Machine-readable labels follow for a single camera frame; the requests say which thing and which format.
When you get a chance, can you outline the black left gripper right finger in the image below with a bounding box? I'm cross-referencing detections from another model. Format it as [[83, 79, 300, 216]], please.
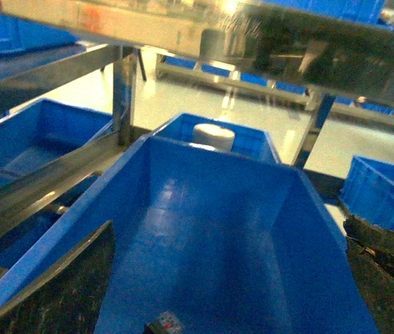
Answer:
[[343, 215, 394, 333]]

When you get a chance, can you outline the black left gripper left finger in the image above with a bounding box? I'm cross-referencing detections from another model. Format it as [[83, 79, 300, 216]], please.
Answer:
[[0, 221, 116, 333]]

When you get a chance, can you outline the red push button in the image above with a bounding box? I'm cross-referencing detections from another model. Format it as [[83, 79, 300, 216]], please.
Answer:
[[143, 311, 184, 334]]

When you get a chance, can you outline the blue bin lower shelf right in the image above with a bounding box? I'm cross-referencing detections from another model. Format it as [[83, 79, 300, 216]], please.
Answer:
[[339, 156, 394, 230]]

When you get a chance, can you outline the blue bin shelf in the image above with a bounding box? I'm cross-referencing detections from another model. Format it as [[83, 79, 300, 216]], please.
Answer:
[[339, 156, 394, 230], [0, 136, 377, 333]]

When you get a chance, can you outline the blue bin lower shelf left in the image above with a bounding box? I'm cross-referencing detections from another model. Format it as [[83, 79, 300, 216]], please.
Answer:
[[0, 136, 377, 333]]

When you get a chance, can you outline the large blue bin left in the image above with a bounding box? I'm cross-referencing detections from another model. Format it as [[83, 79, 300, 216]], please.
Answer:
[[0, 99, 113, 187]]

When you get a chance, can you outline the blue bin behind target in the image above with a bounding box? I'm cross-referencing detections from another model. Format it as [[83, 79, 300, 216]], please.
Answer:
[[150, 113, 281, 164]]

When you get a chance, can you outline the stainless steel flow rack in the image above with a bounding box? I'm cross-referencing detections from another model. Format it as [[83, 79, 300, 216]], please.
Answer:
[[0, 0, 394, 300]]

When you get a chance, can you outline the white cylinder container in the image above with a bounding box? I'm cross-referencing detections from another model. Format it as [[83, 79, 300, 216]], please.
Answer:
[[192, 123, 235, 151]]

